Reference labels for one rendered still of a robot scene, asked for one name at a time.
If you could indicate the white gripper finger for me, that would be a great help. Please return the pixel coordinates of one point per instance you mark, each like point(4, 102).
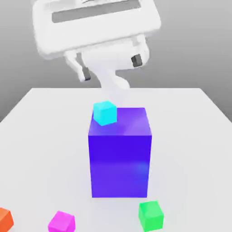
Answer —
point(85, 74)
point(137, 60)

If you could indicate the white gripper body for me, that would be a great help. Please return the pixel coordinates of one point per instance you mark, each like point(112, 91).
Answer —
point(97, 30)

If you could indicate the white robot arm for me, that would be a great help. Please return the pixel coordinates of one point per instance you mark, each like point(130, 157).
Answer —
point(110, 59)

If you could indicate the small cyan cube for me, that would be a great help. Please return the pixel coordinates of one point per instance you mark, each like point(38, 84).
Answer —
point(105, 114)

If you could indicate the small magenta cube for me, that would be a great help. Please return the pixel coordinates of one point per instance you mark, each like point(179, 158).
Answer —
point(61, 222)

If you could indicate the small green cube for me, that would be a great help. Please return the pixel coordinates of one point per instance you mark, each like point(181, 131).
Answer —
point(150, 216)

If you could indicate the small orange cube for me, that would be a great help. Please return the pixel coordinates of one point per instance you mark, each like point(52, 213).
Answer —
point(5, 220)

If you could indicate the large purple box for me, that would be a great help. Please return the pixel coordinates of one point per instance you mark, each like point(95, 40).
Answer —
point(119, 163)

